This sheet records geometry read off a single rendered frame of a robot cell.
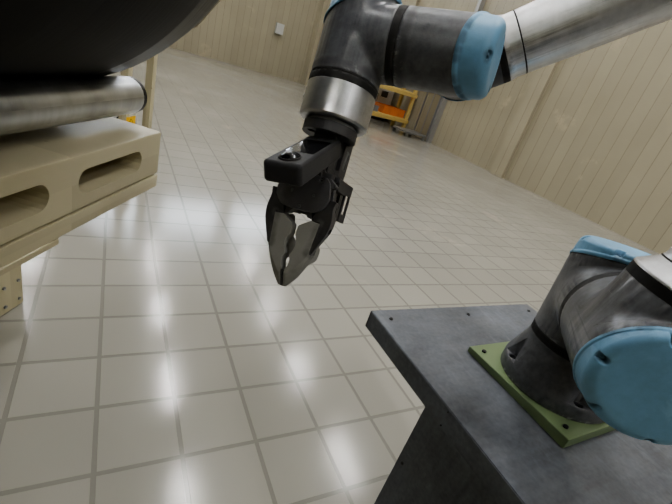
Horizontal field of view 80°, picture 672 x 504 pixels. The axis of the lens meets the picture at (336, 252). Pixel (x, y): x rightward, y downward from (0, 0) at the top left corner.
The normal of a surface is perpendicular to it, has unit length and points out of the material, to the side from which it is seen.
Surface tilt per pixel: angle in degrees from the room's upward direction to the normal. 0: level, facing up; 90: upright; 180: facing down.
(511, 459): 0
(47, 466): 0
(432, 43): 85
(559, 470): 0
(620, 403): 94
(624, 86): 90
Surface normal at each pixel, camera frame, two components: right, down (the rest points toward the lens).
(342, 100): 0.18, 0.10
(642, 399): -0.40, 0.36
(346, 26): -0.26, 0.00
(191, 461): 0.28, -0.87
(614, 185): -0.87, -0.04
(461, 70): -0.36, 0.65
